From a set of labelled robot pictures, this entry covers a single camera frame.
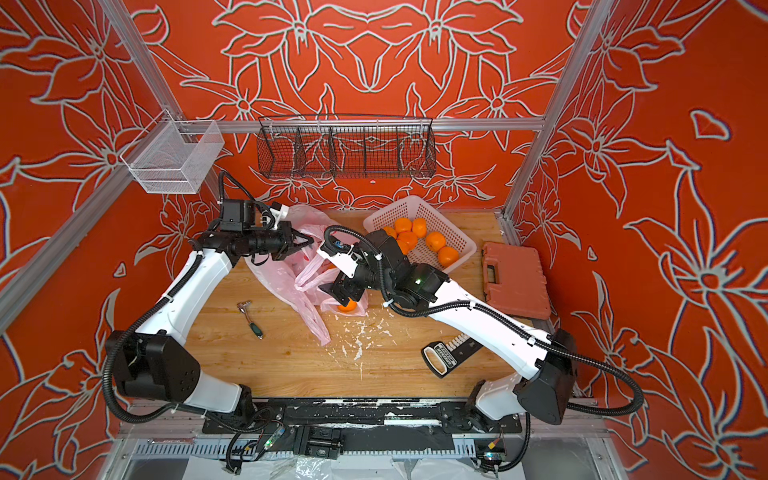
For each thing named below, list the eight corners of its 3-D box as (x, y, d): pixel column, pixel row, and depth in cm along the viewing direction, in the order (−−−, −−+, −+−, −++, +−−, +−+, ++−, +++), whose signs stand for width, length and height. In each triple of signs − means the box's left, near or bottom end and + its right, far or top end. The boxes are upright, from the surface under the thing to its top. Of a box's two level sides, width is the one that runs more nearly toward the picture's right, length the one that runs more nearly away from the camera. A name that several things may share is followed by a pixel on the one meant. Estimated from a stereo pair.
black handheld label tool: (437, 380, 81) (438, 378, 79) (417, 352, 86) (417, 349, 84) (480, 347, 86) (482, 345, 85) (459, 322, 91) (460, 320, 90)
